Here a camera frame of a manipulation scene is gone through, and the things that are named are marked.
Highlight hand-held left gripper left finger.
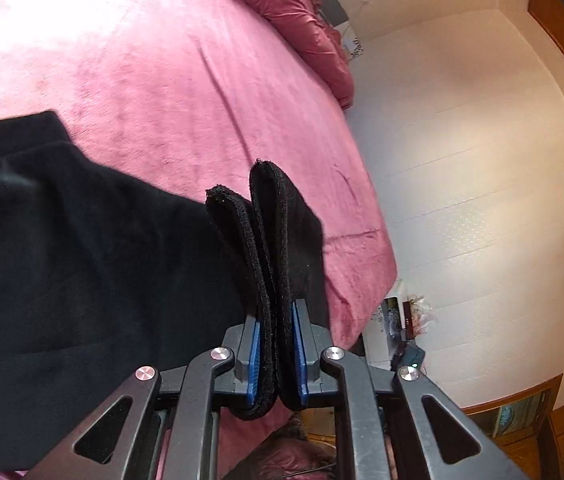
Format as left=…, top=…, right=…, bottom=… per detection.
left=37, top=317, right=263, bottom=480

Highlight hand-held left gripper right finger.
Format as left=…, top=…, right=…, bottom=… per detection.
left=292, top=299, right=532, bottom=480

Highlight black pants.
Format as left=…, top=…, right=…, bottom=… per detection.
left=0, top=110, right=333, bottom=473

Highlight small items on floor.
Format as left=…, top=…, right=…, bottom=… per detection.
left=369, top=280, right=435, bottom=361

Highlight dark red fuzzy cloth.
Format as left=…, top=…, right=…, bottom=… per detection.
left=242, top=410, right=343, bottom=480

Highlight black device with green light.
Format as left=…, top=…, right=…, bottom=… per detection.
left=391, top=342, right=427, bottom=374

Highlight wooden furniture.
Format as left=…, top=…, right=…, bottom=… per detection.
left=462, top=372, right=564, bottom=480

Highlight bed with pink sheet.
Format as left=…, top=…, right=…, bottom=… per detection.
left=0, top=0, right=397, bottom=480

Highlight grey and white headboard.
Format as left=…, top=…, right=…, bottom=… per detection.
left=312, top=0, right=367, bottom=66

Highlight red duvet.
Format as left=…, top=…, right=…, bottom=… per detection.
left=189, top=0, right=355, bottom=111

